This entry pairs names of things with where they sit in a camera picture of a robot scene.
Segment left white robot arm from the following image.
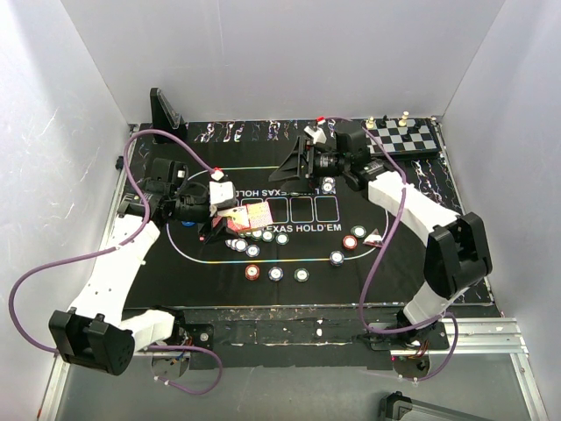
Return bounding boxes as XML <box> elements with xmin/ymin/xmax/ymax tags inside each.
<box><xmin>48</xmin><ymin>159</ymin><xmax>236</xmax><ymax>375</ymax></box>

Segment aluminium rail frame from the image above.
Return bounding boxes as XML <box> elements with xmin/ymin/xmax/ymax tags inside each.
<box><xmin>37</xmin><ymin>125</ymin><xmax>549</xmax><ymax>421</ymax></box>

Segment red playing card deck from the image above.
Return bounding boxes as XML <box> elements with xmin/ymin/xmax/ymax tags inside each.
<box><xmin>217</xmin><ymin>202</ymin><xmax>273</xmax><ymax>232</ymax></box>

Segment white chess piece tall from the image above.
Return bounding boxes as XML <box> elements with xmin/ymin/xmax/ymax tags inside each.
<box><xmin>399</xmin><ymin>111</ymin><xmax>409</xmax><ymax>127</ymax></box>

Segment black white chess board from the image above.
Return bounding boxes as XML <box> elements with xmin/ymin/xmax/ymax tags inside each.
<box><xmin>362</xmin><ymin>116</ymin><xmax>442</xmax><ymax>160</ymax></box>

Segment green poker chip stack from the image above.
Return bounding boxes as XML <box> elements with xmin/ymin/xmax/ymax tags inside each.
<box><xmin>294</xmin><ymin>268</ymin><xmax>309</xmax><ymax>282</ymax></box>

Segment spread green chips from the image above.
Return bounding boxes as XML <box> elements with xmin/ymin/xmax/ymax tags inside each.
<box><xmin>240</xmin><ymin>229</ymin><xmax>289</xmax><ymax>246</ymax></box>

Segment black device bottom corner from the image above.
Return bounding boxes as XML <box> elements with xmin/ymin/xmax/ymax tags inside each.
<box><xmin>377</xmin><ymin>391</ymin><xmax>485</xmax><ymax>421</ymax></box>

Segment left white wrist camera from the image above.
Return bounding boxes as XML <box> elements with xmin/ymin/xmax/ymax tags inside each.
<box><xmin>209</xmin><ymin>181</ymin><xmax>237</xmax><ymax>209</ymax></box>

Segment blue poker chip stack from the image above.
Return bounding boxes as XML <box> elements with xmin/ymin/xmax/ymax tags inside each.
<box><xmin>267</xmin><ymin>267</ymin><xmax>284</xmax><ymax>282</ymax></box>

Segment spread blue white chips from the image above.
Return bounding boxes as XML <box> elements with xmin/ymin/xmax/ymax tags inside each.
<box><xmin>224</xmin><ymin>239</ymin><xmax>260</xmax><ymax>258</ymax></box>

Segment black poker table mat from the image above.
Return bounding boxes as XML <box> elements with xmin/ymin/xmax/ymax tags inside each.
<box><xmin>117</xmin><ymin>120</ymin><xmax>494</xmax><ymax>308</ymax></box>

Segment red poker chip stack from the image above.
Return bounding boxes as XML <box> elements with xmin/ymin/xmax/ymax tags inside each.
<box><xmin>245</xmin><ymin>264</ymin><xmax>260</xmax><ymax>281</ymax></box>

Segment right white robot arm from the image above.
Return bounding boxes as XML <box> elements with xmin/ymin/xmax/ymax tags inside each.
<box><xmin>268</xmin><ymin>127</ymin><xmax>493</xmax><ymax>349</ymax></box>

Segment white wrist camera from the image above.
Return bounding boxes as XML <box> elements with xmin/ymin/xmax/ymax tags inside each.
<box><xmin>304</xmin><ymin>125</ymin><xmax>327</xmax><ymax>145</ymax></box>
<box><xmin>209</xmin><ymin>181</ymin><xmax>237</xmax><ymax>209</ymax></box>

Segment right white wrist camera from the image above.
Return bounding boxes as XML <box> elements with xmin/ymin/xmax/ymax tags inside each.
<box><xmin>304</xmin><ymin>125</ymin><xmax>327</xmax><ymax>145</ymax></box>

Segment black card shoe holder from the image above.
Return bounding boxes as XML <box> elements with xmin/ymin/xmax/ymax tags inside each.
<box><xmin>149</xmin><ymin>88</ymin><xmax>188</xmax><ymax>140</ymax></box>

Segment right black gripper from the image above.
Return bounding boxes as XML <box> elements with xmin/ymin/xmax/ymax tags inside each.
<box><xmin>268</xmin><ymin>136</ymin><xmax>350</xmax><ymax>195</ymax></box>

